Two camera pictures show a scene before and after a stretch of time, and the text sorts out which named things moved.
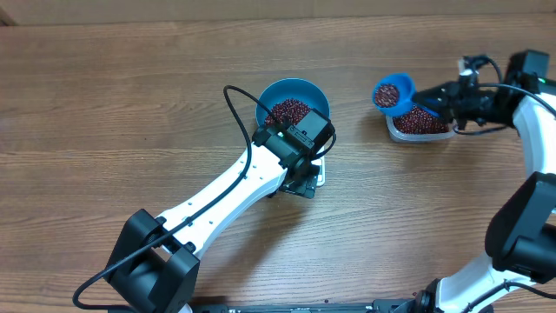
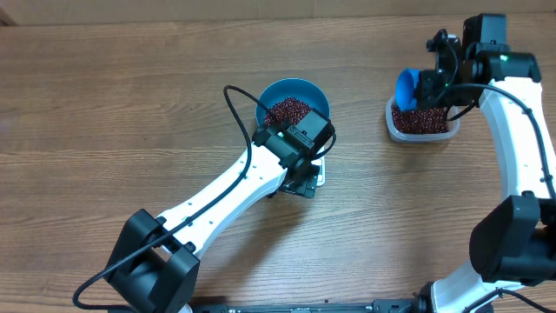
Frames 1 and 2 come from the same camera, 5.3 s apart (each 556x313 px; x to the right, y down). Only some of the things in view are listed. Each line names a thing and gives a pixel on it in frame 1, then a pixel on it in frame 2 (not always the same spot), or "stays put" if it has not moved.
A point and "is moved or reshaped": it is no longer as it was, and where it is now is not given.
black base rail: x=306 y=308 stays put
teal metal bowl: x=298 y=89 stays put
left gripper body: x=303 y=183 stays put
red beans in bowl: x=288 y=110 stays put
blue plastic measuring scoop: x=406 y=95 is moved or reshaped
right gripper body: x=478 y=103 → x=433 y=91
